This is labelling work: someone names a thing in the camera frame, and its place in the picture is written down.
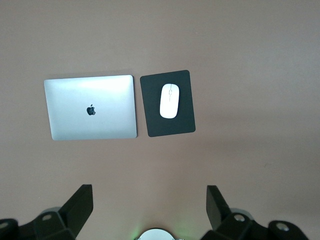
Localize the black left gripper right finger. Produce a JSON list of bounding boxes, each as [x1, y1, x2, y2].
[[202, 184, 310, 240]]

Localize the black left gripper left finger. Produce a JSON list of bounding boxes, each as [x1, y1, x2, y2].
[[0, 184, 94, 240]]

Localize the white computer mouse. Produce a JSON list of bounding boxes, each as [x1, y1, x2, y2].
[[159, 83, 180, 119]]

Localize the black mouse pad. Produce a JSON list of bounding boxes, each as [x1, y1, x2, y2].
[[139, 69, 196, 138]]

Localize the silver laptop with apple logo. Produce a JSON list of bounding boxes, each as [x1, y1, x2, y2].
[[43, 74, 138, 142]]

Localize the brown table cover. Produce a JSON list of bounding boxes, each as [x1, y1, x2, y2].
[[0, 0, 320, 240]]

